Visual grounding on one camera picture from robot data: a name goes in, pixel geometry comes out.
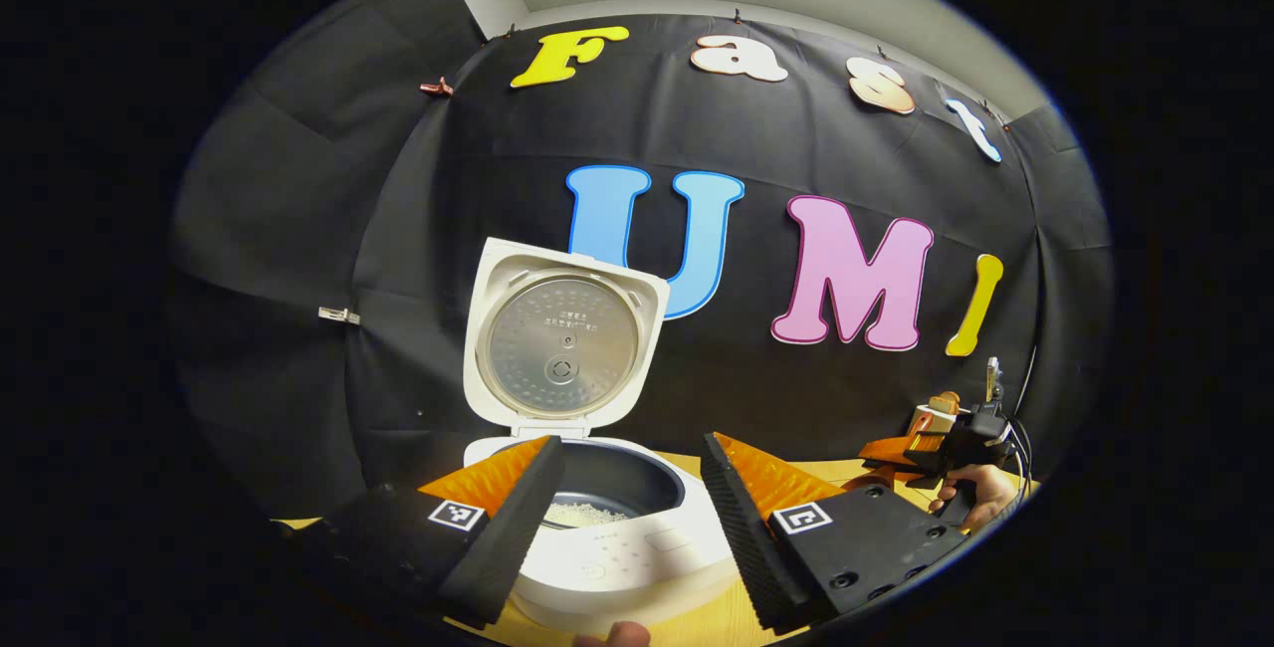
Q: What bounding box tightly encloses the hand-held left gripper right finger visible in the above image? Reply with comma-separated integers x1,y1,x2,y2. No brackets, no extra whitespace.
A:
700,431,971,633

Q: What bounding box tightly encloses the black backdrop cloth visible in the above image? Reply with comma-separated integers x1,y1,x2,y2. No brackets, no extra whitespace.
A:
169,0,1116,519

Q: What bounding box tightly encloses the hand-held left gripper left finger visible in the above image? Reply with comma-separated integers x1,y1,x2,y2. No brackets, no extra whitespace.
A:
299,435,566,630

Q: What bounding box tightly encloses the white rice cooker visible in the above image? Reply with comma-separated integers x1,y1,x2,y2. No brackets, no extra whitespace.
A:
462,237,743,636

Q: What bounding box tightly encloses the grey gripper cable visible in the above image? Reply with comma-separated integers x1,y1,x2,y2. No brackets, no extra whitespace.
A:
998,416,1038,494

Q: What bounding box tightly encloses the white rice heap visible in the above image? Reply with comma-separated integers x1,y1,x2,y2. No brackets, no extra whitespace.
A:
545,502,633,530

